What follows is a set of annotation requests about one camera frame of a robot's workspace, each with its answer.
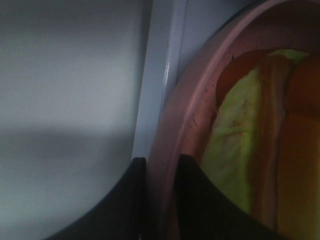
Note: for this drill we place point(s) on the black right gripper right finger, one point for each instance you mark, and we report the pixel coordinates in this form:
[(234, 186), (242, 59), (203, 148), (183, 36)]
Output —
[(204, 213)]

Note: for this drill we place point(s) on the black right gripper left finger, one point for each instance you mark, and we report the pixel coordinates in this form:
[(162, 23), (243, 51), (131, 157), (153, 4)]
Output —
[(119, 215)]

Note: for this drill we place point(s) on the pink round plate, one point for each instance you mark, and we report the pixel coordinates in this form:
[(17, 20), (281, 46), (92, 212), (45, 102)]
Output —
[(191, 107)]

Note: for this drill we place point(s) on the white bread sandwich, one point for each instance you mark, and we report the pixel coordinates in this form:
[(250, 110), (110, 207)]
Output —
[(264, 150)]

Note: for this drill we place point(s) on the white microwave oven body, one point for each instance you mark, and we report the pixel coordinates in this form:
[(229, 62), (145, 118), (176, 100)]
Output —
[(82, 86)]

